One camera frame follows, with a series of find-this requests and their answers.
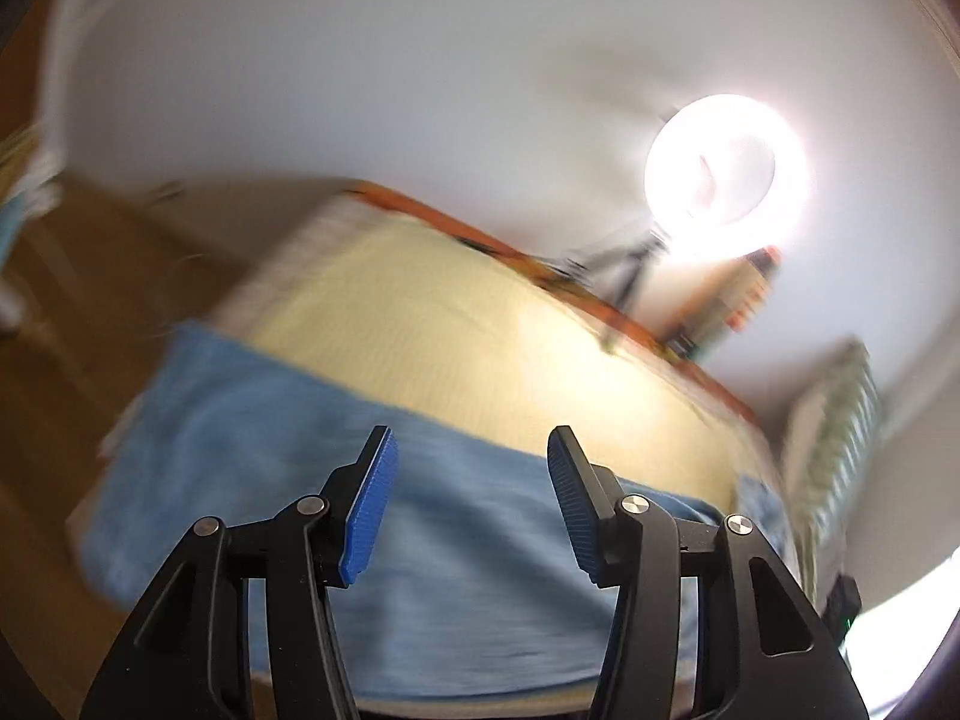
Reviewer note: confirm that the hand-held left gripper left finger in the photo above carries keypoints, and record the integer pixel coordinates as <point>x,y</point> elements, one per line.
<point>367,510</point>

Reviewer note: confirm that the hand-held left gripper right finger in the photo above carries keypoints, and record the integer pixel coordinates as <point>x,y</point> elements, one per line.
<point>574,510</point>

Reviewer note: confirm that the folded tripod with colourful cloth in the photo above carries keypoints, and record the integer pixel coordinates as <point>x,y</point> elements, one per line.
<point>739,292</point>

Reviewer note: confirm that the blue denim pants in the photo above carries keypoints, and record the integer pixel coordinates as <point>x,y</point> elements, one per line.
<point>465,540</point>

